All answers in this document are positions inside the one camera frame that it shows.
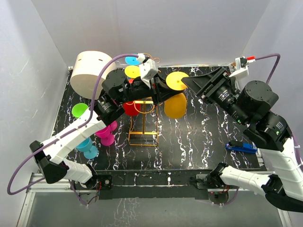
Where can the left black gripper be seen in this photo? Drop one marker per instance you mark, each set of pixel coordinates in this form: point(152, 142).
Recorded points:
point(160, 88)

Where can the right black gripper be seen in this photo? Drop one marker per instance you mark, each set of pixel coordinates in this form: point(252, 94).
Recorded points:
point(207, 85)

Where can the orange wine glass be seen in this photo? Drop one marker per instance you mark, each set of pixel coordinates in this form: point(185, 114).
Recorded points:
point(132, 71)
point(175, 107)

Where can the red wine glass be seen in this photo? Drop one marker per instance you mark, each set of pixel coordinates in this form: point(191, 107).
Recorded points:
point(131, 108)

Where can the blue wine glass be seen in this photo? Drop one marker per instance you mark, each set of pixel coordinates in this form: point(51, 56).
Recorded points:
point(88, 149)
point(131, 60)

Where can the magenta wine glass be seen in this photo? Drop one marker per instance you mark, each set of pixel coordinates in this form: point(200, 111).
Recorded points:
point(106, 137)
point(113, 126)

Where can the magenta wine glass front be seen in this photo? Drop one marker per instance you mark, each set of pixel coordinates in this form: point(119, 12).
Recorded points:
point(106, 137)

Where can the green wine glass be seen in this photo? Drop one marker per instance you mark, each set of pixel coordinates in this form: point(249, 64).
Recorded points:
point(79, 109)

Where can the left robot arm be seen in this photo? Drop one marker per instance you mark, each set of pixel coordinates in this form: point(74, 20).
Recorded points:
point(50, 155)

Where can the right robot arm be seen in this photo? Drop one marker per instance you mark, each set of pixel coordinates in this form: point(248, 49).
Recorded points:
point(267, 130)

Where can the white cylindrical container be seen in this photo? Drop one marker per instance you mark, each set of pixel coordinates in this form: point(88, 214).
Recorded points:
point(86, 70)

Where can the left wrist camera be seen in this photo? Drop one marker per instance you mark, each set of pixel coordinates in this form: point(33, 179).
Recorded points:
point(147, 68)

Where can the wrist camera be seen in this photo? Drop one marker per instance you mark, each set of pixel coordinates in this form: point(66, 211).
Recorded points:
point(147, 68)
point(242, 67)

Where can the gold wire glass rack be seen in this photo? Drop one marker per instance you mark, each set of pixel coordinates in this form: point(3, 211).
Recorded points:
point(142, 137)

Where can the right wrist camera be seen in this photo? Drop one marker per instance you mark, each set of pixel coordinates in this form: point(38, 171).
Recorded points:
point(242, 67)

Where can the blue handled tool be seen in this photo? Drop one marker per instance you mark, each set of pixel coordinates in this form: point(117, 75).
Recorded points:
point(241, 147)

